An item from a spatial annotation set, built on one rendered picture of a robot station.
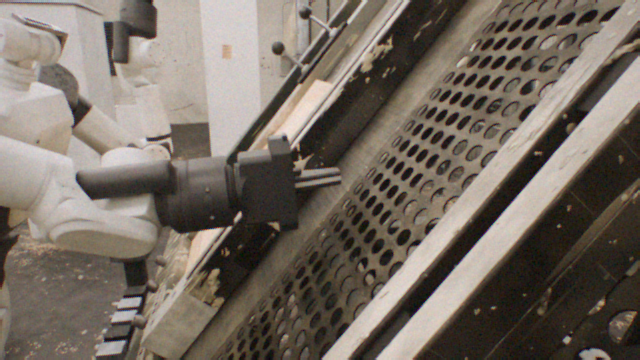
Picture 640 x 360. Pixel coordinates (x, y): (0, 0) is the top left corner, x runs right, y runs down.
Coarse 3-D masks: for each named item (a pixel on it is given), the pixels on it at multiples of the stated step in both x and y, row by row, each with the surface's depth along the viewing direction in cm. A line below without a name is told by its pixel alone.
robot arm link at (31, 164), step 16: (0, 144) 38; (16, 144) 40; (0, 160) 38; (16, 160) 39; (32, 160) 40; (48, 160) 41; (0, 176) 38; (16, 176) 39; (32, 176) 40; (0, 192) 38; (16, 192) 39; (32, 192) 40; (16, 208) 41
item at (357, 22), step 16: (368, 0) 108; (384, 0) 109; (352, 16) 112; (368, 16) 110; (352, 32) 110; (336, 48) 110; (320, 64) 111; (320, 80) 112; (288, 112) 113; (272, 128) 113; (256, 144) 114; (192, 240) 118
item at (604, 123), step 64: (576, 64) 24; (576, 128) 21; (512, 192) 24; (576, 192) 20; (448, 256) 24; (512, 256) 20; (576, 256) 21; (384, 320) 25; (448, 320) 21; (512, 320) 21; (576, 320) 22
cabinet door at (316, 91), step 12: (312, 84) 111; (324, 84) 100; (312, 96) 103; (300, 108) 107; (312, 108) 97; (288, 120) 109; (300, 120) 99; (276, 132) 112; (288, 132) 102; (204, 240) 107; (192, 252) 109; (192, 264) 100
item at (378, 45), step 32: (416, 0) 62; (448, 0) 63; (384, 32) 63; (416, 32) 64; (352, 64) 67; (384, 64) 64; (352, 96) 65; (384, 96) 66; (320, 128) 65; (352, 128) 66; (320, 160) 67; (256, 224) 68; (224, 256) 68; (256, 256) 69; (192, 288) 69; (224, 288) 70; (160, 320) 69; (192, 320) 71; (160, 352) 71
